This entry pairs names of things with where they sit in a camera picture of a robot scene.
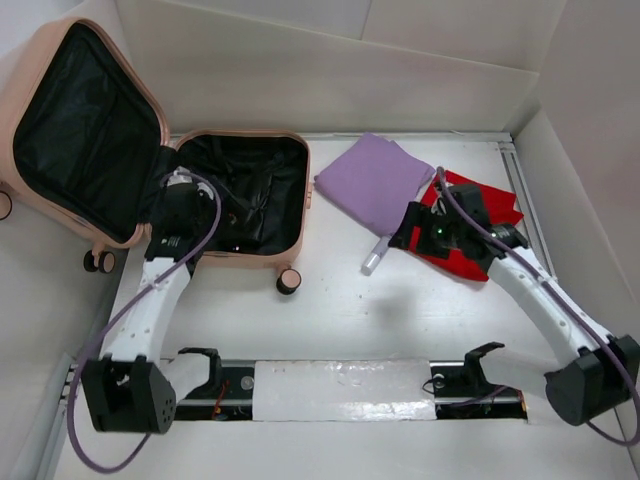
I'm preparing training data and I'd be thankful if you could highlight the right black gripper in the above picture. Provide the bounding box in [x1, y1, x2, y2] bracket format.
[388, 200, 465, 260]

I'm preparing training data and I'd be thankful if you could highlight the purple cloth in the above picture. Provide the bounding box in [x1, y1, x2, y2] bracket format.
[314, 133, 435, 237]

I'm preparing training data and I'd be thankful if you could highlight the red cloth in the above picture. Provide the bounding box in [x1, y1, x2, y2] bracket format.
[407, 170, 528, 282]

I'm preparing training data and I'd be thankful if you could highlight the pink hard-shell suitcase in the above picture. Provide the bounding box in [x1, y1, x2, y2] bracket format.
[1, 17, 311, 295]

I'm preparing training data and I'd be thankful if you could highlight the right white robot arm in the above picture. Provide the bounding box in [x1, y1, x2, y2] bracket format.
[389, 183, 639, 426]

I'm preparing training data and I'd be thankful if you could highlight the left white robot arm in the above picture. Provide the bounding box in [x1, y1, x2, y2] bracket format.
[81, 167, 255, 434]

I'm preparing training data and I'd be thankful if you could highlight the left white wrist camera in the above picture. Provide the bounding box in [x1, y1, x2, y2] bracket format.
[165, 169, 214, 200]

